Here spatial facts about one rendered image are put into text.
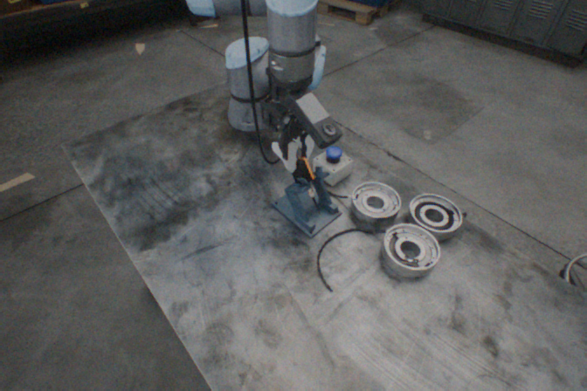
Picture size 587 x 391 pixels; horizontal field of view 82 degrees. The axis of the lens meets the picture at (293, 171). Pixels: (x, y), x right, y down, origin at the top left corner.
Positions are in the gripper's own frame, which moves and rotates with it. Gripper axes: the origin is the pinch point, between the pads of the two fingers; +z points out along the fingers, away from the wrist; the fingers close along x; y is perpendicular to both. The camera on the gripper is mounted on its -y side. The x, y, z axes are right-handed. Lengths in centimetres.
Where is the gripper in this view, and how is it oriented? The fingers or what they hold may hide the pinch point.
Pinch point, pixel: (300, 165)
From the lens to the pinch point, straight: 70.5
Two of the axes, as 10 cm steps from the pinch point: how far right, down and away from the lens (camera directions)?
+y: -6.8, -5.0, 5.4
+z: 0.0, 7.3, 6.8
